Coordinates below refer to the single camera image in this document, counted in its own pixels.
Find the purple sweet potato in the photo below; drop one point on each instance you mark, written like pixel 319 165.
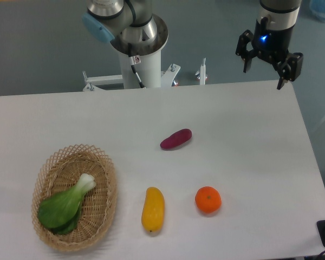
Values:
pixel 176 139

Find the blue plastic bag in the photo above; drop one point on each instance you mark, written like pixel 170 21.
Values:
pixel 317 8

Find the green bok choy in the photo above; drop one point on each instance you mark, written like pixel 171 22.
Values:
pixel 61 212

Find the yellow mango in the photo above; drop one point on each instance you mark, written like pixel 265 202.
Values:
pixel 153 213

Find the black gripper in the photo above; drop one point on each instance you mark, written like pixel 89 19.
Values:
pixel 271 46

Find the orange fruit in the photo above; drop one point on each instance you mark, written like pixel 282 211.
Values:
pixel 208 200

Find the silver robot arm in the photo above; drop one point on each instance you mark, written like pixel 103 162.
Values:
pixel 119 15

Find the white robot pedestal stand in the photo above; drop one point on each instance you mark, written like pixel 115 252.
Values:
pixel 139 51

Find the woven wicker basket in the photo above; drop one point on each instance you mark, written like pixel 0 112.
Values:
pixel 60 172

